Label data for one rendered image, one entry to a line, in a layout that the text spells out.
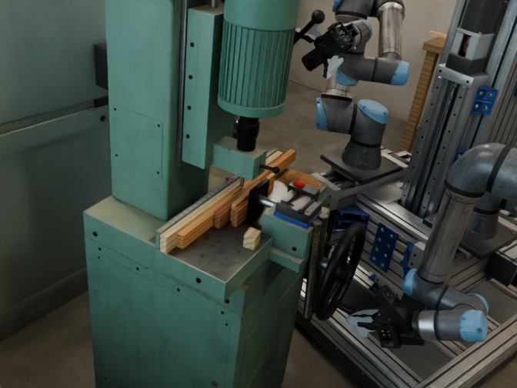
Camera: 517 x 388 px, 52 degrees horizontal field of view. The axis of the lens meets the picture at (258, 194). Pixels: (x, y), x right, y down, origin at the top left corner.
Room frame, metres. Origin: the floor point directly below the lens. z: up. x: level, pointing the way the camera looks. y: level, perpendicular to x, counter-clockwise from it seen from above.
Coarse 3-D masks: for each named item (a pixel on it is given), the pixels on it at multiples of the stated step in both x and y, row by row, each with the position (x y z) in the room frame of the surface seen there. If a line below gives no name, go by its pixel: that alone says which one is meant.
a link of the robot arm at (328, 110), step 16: (336, 0) 1.95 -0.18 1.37; (352, 0) 1.94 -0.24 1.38; (368, 0) 1.94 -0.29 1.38; (336, 16) 1.95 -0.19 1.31; (352, 16) 1.92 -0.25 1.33; (368, 16) 1.98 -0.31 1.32; (336, 96) 1.82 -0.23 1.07; (320, 112) 1.80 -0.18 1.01; (336, 112) 1.80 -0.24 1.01; (320, 128) 1.81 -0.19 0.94; (336, 128) 1.79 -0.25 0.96
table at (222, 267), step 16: (272, 192) 1.37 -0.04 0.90; (320, 192) 1.42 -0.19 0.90; (240, 224) 1.18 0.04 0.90; (256, 224) 1.19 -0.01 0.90; (208, 240) 1.09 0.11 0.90; (224, 240) 1.10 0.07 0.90; (240, 240) 1.11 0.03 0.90; (272, 240) 1.14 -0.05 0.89; (160, 256) 1.02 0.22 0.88; (176, 256) 1.01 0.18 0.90; (192, 256) 1.02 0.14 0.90; (208, 256) 1.03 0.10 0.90; (224, 256) 1.04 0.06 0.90; (240, 256) 1.04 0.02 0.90; (256, 256) 1.07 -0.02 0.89; (272, 256) 1.12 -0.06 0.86; (288, 256) 1.11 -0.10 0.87; (176, 272) 1.00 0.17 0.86; (192, 272) 0.98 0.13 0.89; (208, 272) 0.97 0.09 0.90; (224, 272) 0.98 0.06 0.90; (240, 272) 1.00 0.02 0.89; (208, 288) 0.96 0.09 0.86; (224, 288) 0.94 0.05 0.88
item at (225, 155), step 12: (216, 144) 1.31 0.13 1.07; (228, 144) 1.32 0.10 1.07; (216, 156) 1.30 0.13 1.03; (228, 156) 1.29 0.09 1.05; (240, 156) 1.27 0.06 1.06; (252, 156) 1.26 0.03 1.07; (264, 156) 1.30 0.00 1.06; (228, 168) 1.28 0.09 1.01; (240, 168) 1.27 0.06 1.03; (252, 168) 1.25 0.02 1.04; (252, 180) 1.26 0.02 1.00
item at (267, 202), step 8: (264, 184) 1.26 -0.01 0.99; (256, 192) 1.22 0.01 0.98; (264, 192) 1.26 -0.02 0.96; (248, 200) 1.21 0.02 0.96; (256, 200) 1.23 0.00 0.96; (264, 200) 1.23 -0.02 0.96; (272, 200) 1.23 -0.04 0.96; (248, 208) 1.21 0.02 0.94; (256, 208) 1.23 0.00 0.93; (248, 216) 1.21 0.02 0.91
